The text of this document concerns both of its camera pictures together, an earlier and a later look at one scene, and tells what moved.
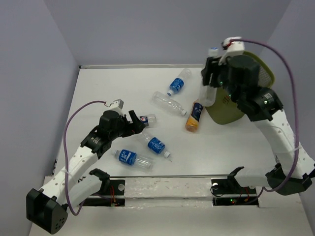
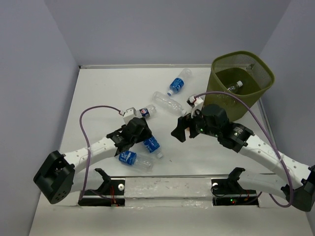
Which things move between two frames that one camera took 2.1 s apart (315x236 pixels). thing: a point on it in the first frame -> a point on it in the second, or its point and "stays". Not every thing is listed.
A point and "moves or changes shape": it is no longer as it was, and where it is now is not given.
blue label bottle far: x=177 y=84 stays
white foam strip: x=168 y=192 stays
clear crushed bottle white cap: x=208 y=93 moves or changes shape
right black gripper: x=205 y=73 -> x=183 y=123
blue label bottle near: x=131 y=158 stays
